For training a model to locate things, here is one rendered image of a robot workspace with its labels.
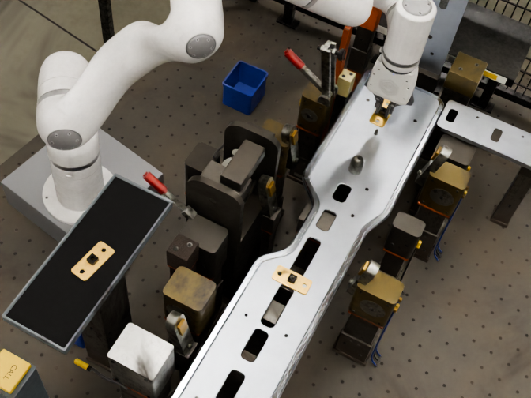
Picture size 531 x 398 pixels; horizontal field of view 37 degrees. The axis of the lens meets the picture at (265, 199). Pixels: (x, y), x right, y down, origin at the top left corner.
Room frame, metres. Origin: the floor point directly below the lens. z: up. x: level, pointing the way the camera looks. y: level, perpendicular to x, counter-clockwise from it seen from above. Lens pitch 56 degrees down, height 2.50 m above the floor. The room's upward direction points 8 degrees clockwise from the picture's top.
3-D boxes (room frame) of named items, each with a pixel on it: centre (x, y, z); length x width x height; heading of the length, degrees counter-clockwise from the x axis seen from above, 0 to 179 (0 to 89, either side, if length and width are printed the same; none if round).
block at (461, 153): (1.23, -0.46, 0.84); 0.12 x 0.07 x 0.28; 69
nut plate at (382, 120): (1.23, -0.25, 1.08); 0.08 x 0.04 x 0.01; 159
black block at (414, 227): (0.99, -0.35, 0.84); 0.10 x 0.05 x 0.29; 69
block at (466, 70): (1.44, -0.46, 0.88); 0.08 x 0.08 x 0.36; 69
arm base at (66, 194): (1.07, 0.47, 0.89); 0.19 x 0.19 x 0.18
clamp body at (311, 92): (1.30, -0.08, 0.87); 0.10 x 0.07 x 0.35; 69
